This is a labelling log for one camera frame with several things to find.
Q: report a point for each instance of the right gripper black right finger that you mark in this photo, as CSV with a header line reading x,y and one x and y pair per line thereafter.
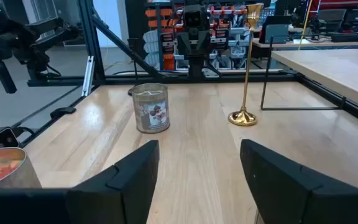
x,y
278,193

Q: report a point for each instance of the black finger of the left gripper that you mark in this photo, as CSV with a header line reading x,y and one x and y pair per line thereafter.
x,y
204,42
185,43

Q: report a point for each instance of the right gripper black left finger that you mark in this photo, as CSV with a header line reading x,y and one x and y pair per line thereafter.
x,y
126,193

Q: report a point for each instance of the silver candle jar flower label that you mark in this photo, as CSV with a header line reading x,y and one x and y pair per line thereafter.
x,y
151,112

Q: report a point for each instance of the tall gold candlestick holder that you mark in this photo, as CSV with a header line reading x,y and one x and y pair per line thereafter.
x,y
243,118

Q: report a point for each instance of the silver candle tin orange label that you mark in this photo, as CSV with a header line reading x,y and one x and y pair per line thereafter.
x,y
20,177

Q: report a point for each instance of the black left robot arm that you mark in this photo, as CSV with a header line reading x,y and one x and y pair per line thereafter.
x,y
195,67

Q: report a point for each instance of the grey desk monitor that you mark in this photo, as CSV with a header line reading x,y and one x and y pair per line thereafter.
x,y
275,31

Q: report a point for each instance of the long yellow pole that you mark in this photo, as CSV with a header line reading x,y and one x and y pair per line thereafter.
x,y
304,26

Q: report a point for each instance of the light wooden desk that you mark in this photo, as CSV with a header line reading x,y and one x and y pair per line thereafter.
x,y
306,44

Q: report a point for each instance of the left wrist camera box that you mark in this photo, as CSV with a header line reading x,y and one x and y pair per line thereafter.
x,y
193,18

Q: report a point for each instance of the black cell frame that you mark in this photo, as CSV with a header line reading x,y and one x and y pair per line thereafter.
x,y
166,79

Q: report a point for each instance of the silver aluminium profile bracket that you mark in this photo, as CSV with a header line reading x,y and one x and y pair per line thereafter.
x,y
88,76

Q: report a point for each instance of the black table-level camera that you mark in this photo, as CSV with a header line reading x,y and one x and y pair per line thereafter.
x,y
3,138

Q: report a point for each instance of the wooden shelf black metal frame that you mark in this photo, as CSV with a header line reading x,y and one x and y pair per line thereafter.
x,y
337,68

